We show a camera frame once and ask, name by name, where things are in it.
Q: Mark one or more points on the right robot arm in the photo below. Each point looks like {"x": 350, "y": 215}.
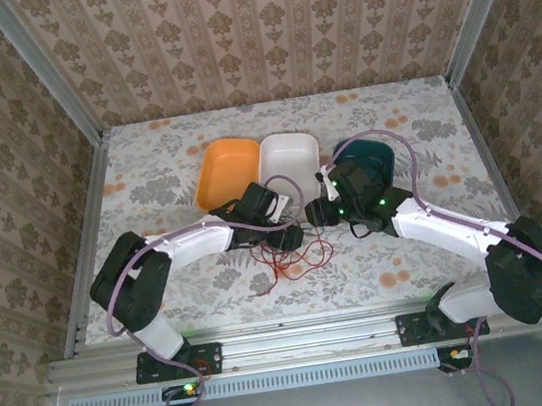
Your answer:
{"x": 446, "y": 229}

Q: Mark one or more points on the dark teal plastic tray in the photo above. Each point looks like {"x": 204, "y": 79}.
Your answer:
{"x": 375, "y": 150}

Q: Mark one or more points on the orange plastic tray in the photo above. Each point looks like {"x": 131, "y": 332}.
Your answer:
{"x": 226, "y": 169}

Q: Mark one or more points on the white plastic tray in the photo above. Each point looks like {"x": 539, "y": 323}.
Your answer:
{"x": 290, "y": 160}

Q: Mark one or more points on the small controller board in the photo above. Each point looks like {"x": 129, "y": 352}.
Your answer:
{"x": 181, "y": 391}
{"x": 455, "y": 355}

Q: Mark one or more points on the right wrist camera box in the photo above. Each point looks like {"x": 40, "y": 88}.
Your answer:
{"x": 329, "y": 185}

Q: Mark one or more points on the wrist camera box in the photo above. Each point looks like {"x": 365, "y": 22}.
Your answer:
{"x": 279, "y": 209}
{"x": 329, "y": 185}

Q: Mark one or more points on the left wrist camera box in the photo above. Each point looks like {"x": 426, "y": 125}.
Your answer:
{"x": 279, "y": 209}

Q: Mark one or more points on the long aluminium mounting rail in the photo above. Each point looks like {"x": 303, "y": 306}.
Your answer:
{"x": 295, "y": 341}

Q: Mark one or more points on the aluminium table side rail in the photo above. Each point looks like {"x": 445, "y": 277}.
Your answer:
{"x": 482, "y": 143}
{"x": 92, "y": 198}

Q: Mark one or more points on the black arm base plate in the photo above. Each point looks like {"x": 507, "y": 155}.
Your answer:
{"x": 412, "y": 329}
{"x": 207, "y": 358}

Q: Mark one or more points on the aluminium frame post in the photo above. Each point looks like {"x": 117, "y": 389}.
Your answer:
{"x": 40, "y": 69}
{"x": 481, "y": 7}

